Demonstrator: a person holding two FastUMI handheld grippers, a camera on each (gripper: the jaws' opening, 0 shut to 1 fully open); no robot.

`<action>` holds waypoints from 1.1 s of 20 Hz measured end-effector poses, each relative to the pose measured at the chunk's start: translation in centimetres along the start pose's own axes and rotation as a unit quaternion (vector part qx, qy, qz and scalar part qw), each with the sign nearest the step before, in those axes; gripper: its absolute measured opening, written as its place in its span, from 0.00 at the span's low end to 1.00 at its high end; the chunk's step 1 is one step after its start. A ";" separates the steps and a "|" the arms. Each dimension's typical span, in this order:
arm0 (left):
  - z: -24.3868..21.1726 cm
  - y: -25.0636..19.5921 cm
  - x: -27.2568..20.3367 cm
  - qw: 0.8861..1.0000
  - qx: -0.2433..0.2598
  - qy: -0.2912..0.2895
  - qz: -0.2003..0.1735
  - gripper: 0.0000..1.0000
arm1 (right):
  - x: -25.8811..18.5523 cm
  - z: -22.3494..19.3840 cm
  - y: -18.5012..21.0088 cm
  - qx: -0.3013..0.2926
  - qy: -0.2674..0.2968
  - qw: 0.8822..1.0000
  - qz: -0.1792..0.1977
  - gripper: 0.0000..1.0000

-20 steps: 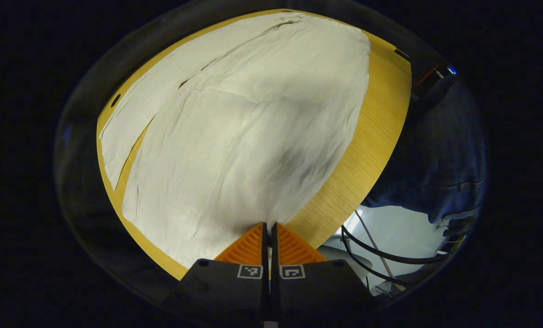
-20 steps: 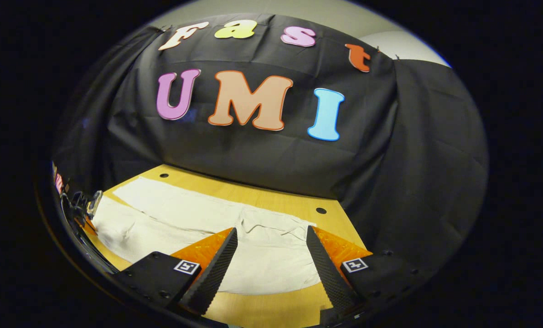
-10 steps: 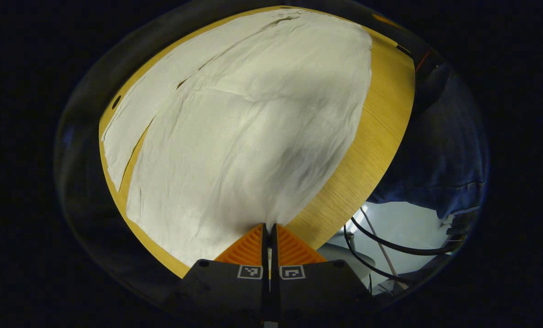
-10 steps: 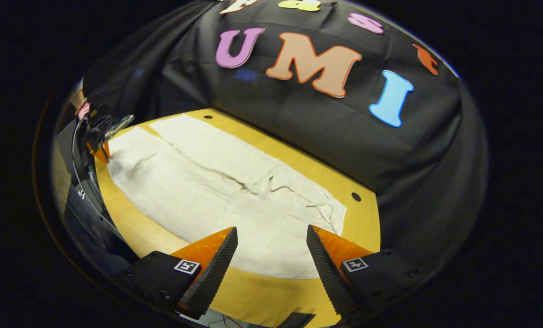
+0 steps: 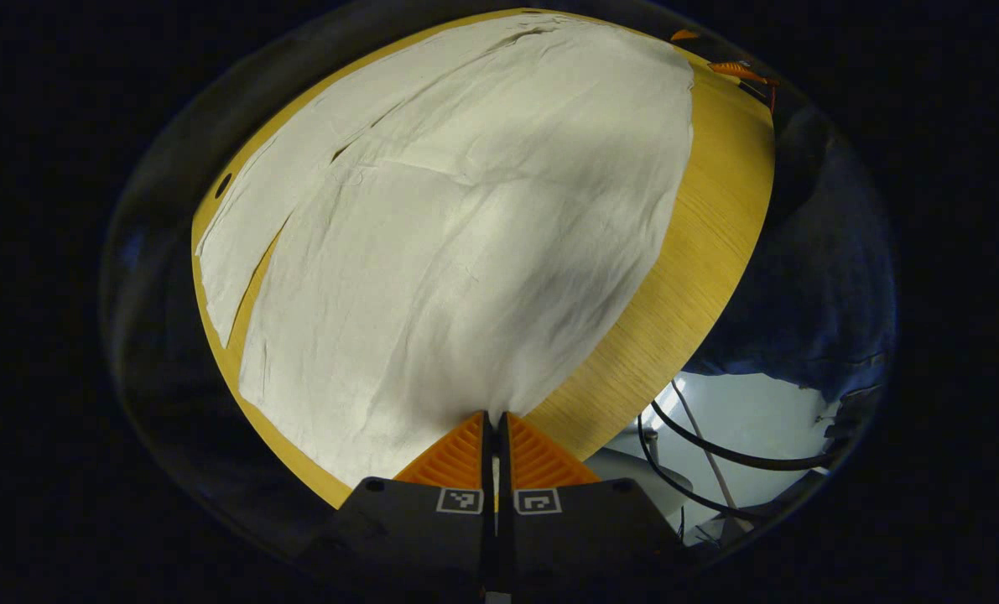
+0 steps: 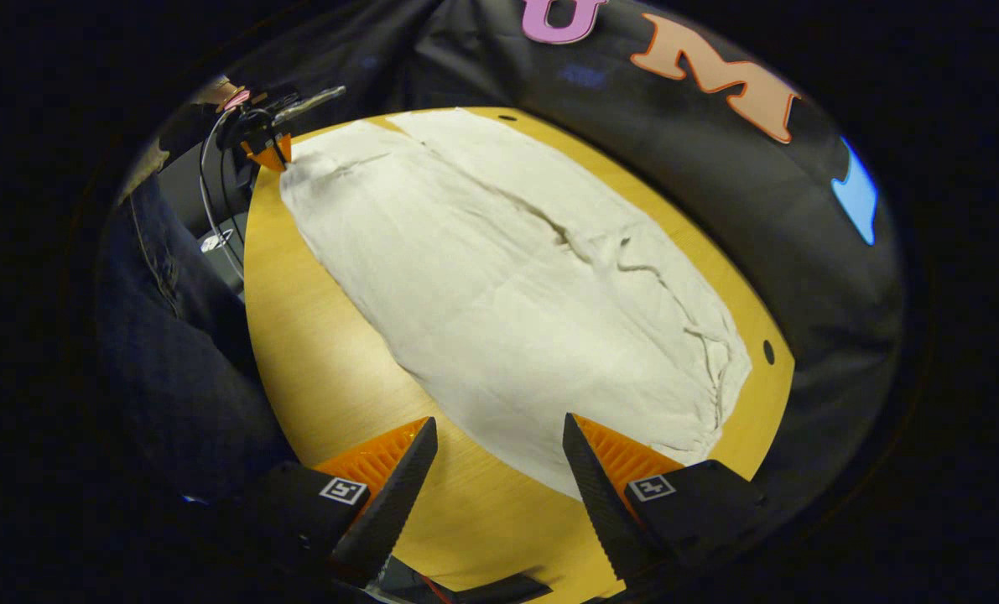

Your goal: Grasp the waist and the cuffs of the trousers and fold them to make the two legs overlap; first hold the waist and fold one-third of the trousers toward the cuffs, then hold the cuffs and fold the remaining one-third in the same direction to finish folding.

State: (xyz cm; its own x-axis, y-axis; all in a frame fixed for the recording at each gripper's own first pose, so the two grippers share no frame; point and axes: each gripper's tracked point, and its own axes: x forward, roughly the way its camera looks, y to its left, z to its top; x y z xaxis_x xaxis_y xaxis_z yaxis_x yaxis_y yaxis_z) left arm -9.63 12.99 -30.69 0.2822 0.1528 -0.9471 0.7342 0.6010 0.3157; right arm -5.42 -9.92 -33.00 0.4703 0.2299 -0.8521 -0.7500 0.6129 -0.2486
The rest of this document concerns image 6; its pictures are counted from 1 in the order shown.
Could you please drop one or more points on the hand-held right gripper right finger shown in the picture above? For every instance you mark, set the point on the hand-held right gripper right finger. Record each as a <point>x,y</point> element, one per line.
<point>604,503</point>

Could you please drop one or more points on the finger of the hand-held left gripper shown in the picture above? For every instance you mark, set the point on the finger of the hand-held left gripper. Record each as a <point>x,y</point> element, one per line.
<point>268,155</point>

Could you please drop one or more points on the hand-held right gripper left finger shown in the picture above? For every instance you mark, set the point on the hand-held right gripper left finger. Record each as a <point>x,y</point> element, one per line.
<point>390,503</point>

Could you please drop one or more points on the white jeans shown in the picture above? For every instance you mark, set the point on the white jeans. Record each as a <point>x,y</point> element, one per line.
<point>507,294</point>

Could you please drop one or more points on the dark grey furniture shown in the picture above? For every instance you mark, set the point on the dark grey furniture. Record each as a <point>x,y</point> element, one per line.
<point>184,193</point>

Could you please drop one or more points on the person's blue trouser leg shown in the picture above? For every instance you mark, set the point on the person's blue trouser leg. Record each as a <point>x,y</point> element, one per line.
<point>180,361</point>

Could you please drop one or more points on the black backdrop cloth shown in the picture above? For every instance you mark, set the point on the black backdrop cloth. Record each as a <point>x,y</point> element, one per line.
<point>801,252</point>

